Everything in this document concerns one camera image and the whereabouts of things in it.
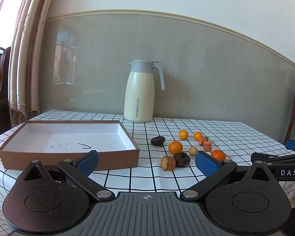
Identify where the orange carrot chunk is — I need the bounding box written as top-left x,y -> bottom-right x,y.
203,141 -> 212,151

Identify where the tan longan fruit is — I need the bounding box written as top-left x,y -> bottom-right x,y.
189,147 -> 198,157

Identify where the brownish carrot chunk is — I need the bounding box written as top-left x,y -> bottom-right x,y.
199,136 -> 208,146

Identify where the dark round shrivelled fruit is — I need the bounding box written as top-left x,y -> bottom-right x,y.
173,152 -> 191,167

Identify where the small kumquat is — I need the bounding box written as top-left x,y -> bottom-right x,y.
178,130 -> 189,140
193,132 -> 203,141

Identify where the carrot head chunk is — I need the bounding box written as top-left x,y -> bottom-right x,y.
160,156 -> 176,171

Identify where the large orange tangerine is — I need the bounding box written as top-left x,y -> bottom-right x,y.
168,141 -> 183,155

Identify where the dark wrinkled fruit elongated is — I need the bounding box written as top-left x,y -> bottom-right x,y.
151,136 -> 166,147

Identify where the brown cardboard box tray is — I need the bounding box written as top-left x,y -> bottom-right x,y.
0,120 -> 139,171

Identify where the checkered white tablecloth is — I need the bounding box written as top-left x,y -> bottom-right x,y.
0,110 -> 295,235

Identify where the beige lace curtain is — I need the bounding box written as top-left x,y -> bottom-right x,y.
8,0 -> 52,127

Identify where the cream thermos jug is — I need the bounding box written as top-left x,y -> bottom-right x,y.
124,59 -> 165,123

